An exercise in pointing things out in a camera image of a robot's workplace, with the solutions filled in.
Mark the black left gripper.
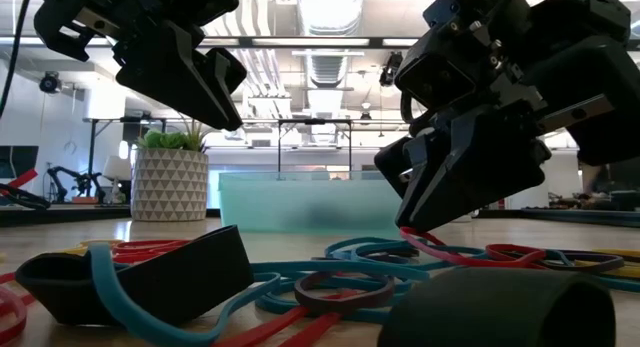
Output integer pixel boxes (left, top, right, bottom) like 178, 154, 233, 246
33, 0, 249, 133

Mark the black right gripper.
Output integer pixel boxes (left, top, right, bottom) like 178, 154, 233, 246
424, 20, 640, 228

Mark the wide dark grey rubber band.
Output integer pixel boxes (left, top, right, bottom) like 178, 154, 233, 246
378, 268, 617, 347

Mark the teal translucent plastic bin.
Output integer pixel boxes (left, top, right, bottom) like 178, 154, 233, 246
218, 170, 404, 236

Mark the dark purple rubber band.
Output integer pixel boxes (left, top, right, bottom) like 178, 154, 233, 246
293, 271, 396, 317
537, 250, 627, 276

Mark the large wide black rubber band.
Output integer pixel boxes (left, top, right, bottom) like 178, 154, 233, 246
14, 224, 255, 329

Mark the white building column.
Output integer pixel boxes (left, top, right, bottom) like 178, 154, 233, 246
504, 180, 551, 211

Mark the succulent in patterned white pot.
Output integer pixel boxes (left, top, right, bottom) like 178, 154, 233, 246
130, 114, 211, 223

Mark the black ceiling spotlight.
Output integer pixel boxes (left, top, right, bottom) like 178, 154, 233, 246
38, 72, 60, 94
377, 51, 405, 89

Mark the white desk lamp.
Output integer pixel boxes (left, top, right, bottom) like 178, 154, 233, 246
102, 155, 133, 189

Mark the black background table stand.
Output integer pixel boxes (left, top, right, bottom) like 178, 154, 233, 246
82, 115, 169, 199

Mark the red slanted bar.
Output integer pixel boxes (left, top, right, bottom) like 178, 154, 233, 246
7, 168, 40, 189

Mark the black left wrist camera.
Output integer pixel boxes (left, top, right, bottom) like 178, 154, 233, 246
144, 0, 241, 29

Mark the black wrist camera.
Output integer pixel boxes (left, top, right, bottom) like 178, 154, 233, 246
144, 0, 241, 29
393, 50, 479, 112

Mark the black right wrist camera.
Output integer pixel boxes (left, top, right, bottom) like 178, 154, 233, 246
393, 50, 479, 112

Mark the silver ceiling air duct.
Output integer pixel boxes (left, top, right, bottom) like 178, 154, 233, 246
294, 0, 368, 91

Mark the black overhead frame beam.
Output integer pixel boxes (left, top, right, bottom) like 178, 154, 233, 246
0, 35, 421, 51

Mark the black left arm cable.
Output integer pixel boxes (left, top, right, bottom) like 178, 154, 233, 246
0, 0, 35, 119

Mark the black aluminium table frame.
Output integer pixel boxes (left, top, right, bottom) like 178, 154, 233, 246
0, 205, 640, 229

